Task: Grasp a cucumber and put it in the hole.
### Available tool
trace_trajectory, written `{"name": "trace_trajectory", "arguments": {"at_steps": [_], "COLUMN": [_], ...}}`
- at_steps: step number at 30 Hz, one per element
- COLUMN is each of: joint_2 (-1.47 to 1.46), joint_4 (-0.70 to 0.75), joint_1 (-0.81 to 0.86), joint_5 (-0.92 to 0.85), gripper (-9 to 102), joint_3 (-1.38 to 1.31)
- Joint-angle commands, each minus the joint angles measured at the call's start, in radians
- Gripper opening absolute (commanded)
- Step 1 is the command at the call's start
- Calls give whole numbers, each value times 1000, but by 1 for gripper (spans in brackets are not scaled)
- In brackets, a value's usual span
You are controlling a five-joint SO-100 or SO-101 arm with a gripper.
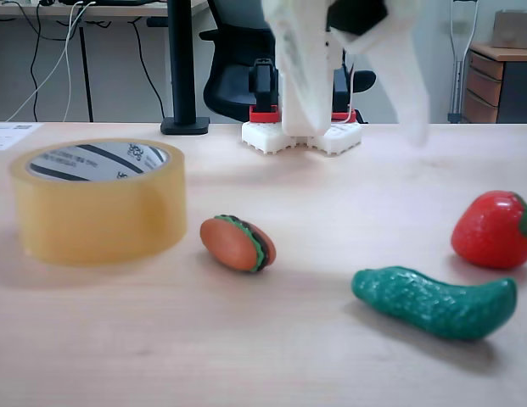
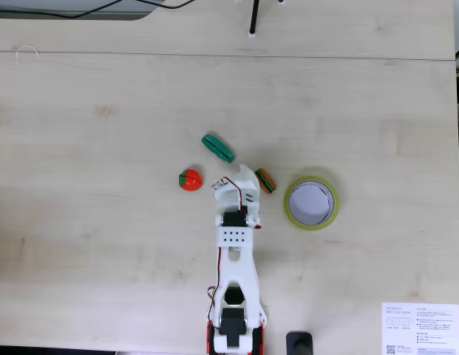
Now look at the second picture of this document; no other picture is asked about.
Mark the green toy cucumber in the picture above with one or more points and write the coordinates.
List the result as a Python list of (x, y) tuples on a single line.
[(217, 148)]

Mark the toy hamburger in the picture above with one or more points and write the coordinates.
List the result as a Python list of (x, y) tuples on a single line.
[(266, 180)]

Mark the red toy strawberry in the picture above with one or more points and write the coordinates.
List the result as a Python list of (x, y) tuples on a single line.
[(191, 180)]

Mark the yellowish packing tape roll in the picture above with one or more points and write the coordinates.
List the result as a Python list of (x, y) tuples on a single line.
[(293, 218)]

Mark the red table clamp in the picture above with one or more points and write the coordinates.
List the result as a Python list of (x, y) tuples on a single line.
[(209, 340), (261, 340)]

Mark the black monitor stand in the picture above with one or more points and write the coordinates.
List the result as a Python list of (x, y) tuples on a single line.
[(299, 342)]

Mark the black tripod leg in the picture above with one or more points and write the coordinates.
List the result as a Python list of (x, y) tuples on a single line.
[(254, 18)]

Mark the white printed paper sheet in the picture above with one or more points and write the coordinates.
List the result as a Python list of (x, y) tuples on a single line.
[(417, 329)]

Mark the white rubber band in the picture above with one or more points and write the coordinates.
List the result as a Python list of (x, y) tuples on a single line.
[(26, 46)]

